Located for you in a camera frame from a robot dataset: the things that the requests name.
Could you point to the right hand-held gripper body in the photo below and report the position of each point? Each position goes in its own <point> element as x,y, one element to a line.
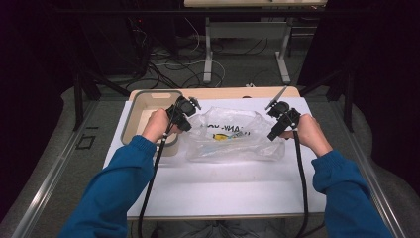
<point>287,114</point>

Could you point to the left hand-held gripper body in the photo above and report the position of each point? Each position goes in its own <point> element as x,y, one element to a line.
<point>185,107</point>

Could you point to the clear plastic bag yellow face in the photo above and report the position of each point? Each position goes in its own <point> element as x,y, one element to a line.
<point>251,148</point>

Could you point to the beige basket with grey rim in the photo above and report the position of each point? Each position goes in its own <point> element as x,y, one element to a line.
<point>138,105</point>

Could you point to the person's left hand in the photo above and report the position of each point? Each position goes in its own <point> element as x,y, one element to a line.
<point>158,125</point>

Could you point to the person's right hand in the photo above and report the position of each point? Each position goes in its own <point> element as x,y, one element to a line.
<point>312,132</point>

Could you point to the black metal stand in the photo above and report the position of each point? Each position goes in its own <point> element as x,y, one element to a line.
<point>348,99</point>
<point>79,95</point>

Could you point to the white table sheet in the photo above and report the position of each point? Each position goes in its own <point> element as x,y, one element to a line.
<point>231,188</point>

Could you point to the wooden desk with metal legs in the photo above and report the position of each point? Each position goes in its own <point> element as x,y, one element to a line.
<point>247,29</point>

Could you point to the person's grey trousers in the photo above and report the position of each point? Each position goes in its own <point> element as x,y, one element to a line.
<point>214,229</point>

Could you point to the aluminium floor rail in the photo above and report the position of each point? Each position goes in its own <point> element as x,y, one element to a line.
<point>49,178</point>
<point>369,158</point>

